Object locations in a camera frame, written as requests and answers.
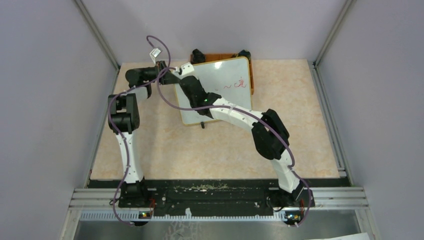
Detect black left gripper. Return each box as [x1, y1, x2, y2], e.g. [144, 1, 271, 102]
[140, 60, 181, 85]

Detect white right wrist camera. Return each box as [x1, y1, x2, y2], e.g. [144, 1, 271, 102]
[173, 62, 195, 78]

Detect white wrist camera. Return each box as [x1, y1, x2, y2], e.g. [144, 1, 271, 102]
[173, 62, 195, 78]
[149, 47, 162, 64]

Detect aluminium frame rail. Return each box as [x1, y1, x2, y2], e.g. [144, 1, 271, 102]
[69, 187, 369, 210]

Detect dark object in tray right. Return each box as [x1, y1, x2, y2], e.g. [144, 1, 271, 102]
[236, 49, 252, 61]

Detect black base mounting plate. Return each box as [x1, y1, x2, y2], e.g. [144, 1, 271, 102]
[88, 179, 316, 222]

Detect white whiteboard with yellow frame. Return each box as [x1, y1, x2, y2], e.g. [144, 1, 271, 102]
[193, 57, 252, 109]

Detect white slotted cable duct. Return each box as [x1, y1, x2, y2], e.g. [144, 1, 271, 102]
[79, 210, 287, 222]

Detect black object in tray left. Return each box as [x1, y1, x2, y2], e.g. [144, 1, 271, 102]
[190, 48, 206, 65]

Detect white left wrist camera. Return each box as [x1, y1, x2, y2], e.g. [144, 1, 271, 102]
[149, 47, 162, 64]

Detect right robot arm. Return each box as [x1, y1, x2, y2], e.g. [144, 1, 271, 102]
[179, 75, 305, 206]

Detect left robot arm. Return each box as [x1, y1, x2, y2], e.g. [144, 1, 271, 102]
[107, 60, 175, 207]

